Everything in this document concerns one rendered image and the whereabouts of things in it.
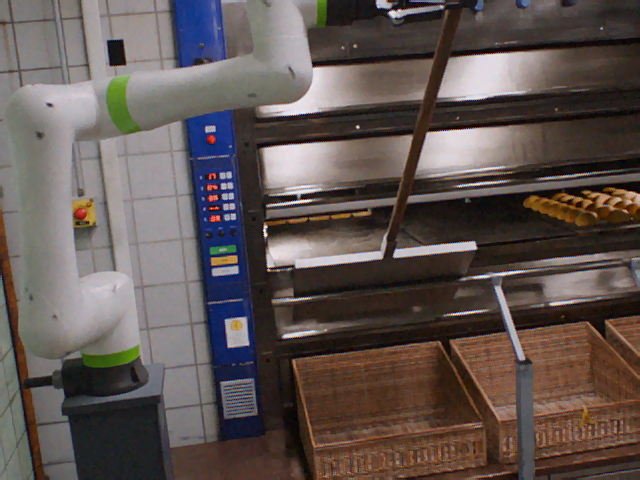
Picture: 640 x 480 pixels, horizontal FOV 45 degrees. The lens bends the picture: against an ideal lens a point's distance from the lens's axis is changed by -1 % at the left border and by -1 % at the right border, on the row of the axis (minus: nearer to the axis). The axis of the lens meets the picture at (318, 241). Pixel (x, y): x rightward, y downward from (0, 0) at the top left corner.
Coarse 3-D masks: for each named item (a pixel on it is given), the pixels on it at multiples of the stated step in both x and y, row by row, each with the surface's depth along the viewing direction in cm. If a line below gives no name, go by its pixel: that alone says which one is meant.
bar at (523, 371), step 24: (576, 264) 254; (600, 264) 255; (624, 264) 256; (360, 288) 246; (384, 288) 246; (408, 288) 247; (432, 288) 249; (504, 312) 245; (528, 360) 234; (528, 384) 234; (528, 408) 236; (528, 432) 237; (528, 456) 238
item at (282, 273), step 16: (512, 240) 295; (528, 240) 293; (544, 240) 291; (560, 240) 292; (576, 240) 293; (592, 240) 293; (608, 240) 294; (624, 240) 295; (480, 256) 288; (272, 272) 278; (288, 272) 279
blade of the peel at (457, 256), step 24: (312, 264) 230; (336, 264) 231; (360, 264) 233; (384, 264) 236; (408, 264) 238; (432, 264) 241; (456, 264) 243; (312, 288) 242; (336, 288) 245; (456, 288) 259; (312, 312) 257; (336, 312) 260
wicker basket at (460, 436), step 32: (352, 352) 285; (384, 352) 286; (416, 352) 287; (320, 384) 282; (352, 384) 283; (384, 384) 285; (416, 384) 287; (448, 384) 280; (320, 416) 281; (384, 416) 284; (416, 416) 286; (448, 416) 284; (480, 416) 249; (320, 448) 240; (352, 448) 241; (384, 448) 243; (416, 448) 244; (448, 448) 246; (480, 448) 251
